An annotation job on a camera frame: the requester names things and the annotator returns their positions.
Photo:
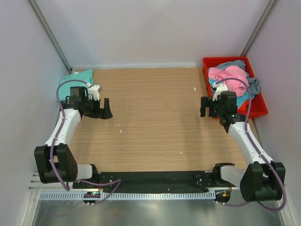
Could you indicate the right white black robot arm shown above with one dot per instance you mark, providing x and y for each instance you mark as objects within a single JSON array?
[{"x": 263, "y": 179}]

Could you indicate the blue t shirt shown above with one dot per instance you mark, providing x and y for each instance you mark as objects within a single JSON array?
[{"x": 243, "y": 98}]

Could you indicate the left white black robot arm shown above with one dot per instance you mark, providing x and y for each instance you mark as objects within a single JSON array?
[{"x": 54, "y": 160}]

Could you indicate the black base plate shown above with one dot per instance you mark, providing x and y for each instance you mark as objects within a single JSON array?
[{"x": 162, "y": 182}]

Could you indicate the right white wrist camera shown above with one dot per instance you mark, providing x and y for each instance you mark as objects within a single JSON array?
[{"x": 218, "y": 88}]

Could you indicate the folded mint green t shirt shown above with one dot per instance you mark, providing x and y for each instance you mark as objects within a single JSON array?
[{"x": 86, "y": 76}]

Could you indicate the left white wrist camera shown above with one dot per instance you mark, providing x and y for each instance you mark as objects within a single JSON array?
[{"x": 94, "y": 92}]

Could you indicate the slotted white cable duct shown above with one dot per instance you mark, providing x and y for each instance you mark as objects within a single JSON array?
[{"x": 95, "y": 196}]

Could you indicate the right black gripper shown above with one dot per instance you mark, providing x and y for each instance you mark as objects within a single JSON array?
[{"x": 206, "y": 101}]

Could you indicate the grey t shirt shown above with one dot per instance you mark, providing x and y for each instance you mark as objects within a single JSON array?
[{"x": 252, "y": 82}]

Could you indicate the pink t shirt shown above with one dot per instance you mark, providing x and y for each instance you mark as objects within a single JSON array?
[{"x": 217, "y": 74}]

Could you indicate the aluminium frame rail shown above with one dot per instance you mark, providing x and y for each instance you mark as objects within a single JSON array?
[{"x": 37, "y": 185}]

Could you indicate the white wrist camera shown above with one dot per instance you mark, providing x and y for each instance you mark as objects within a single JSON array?
[
  {"x": 218, "y": 88},
  {"x": 94, "y": 92}
]

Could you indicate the red plastic bin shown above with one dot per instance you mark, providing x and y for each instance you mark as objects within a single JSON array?
[{"x": 258, "y": 107}]

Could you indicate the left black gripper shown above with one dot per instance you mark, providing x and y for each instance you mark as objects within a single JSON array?
[{"x": 104, "y": 113}]

